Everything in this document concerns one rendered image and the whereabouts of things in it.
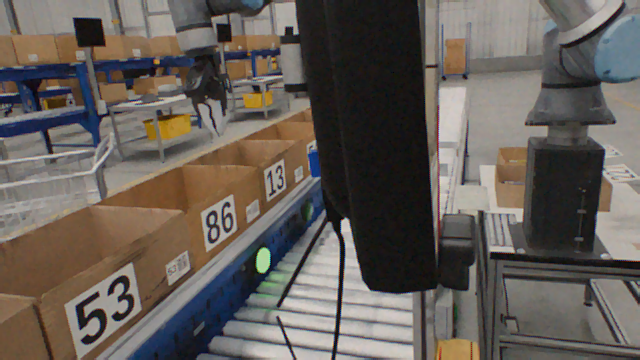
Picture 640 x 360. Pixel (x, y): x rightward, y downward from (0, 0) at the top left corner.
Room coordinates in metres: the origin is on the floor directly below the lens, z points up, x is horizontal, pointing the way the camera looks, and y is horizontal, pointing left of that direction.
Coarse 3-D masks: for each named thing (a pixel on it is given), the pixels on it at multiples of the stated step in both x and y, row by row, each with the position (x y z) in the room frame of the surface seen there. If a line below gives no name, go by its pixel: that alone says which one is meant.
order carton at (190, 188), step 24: (192, 168) 1.45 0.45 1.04; (216, 168) 1.42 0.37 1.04; (240, 168) 1.39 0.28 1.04; (120, 192) 1.20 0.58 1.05; (144, 192) 1.28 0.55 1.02; (168, 192) 1.38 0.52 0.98; (192, 192) 1.45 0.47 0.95; (216, 192) 1.13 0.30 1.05; (240, 192) 1.25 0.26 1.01; (192, 216) 1.02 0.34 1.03; (240, 216) 1.23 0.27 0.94; (192, 240) 1.01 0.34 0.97
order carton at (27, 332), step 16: (0, 304) 0.65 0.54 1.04; (16, 304) 0.64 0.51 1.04; (32, 304) 0.63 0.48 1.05; (0, 320) 0.65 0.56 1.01; (16, 320) 0.60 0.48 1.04; (32, 320) 0.62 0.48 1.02; (0, 336) 0.57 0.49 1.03; (16, 336) 0.59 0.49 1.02; (32, 336) 0.61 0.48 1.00; (0, 352) 0.56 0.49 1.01; (16, 352) 0.58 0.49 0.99; (32, 352) 0.60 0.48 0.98
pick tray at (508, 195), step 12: (504, 168) 1.87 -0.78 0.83; (516, 168) 1.85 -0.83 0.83; (504, 180) 1.87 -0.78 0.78; (516, 180) 1.85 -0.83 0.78; (504, 192) 1.61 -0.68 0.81; (516, 192) 1.59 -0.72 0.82; (600, 192) 1.51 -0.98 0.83; (612, 192) 1.50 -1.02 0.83; (504, 204) 1.61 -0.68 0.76; (516, 204) 1.59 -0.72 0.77; (600, 204) 1.51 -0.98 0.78
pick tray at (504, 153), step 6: (498, 150) 2.17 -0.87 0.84; (504, 150) 2.16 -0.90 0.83; (510, 150) 2.15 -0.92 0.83; (516, 150) 2.14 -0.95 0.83; (522, 150) 2.14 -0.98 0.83; (498, 156) 2.15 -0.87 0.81; (504, 156) 2.16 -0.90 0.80; (510, 156) 2.15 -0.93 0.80; (516, 156) 2.14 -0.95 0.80; (522, 156) 2.14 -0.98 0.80; (498, 162) 2.14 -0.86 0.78; (504, 162) 1.92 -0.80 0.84; (510, 162) 1.89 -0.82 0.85; (516, 162) 1.89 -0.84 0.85; (522, 162) 1.88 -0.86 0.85
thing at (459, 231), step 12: (444, 216) 0.77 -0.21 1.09; (456, 216) 0.75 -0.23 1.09; (468, 216) 0.76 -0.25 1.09; (444, 228) 0.71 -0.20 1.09; (456, 228) 0.71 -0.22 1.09; (468, 228) 0.70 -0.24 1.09; (444, 240) 0.68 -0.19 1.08; (456, 240) 0.68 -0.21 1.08; (468, 240) 0.67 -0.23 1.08; (444, 252) 0.67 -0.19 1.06; (456, 252) 0.67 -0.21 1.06; (468, 252) 0.66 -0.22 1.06; (444, 264) 0.68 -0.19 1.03; (456, 264) 0.67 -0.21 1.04; (468, 264) 0.66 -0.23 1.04; (468, 276) 0.70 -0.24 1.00; (456, 288) 0.68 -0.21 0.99; (468, 288) 0.68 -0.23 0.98
